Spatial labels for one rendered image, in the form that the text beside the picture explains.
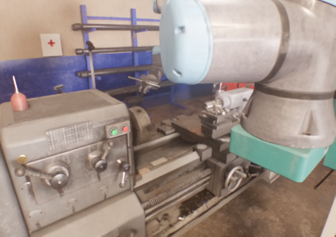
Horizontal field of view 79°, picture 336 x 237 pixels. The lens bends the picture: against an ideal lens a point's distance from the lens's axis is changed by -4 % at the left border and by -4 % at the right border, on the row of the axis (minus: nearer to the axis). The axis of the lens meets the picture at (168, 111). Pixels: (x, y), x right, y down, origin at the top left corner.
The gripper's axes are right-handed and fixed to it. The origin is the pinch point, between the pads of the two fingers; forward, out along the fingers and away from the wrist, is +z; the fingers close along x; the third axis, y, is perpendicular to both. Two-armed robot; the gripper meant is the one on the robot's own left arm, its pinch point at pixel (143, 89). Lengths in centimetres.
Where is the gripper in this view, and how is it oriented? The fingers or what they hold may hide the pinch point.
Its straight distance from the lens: 129.6
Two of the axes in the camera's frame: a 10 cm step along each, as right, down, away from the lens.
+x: -9.4, -3.2, 1.3
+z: -2.9, 5.4, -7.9
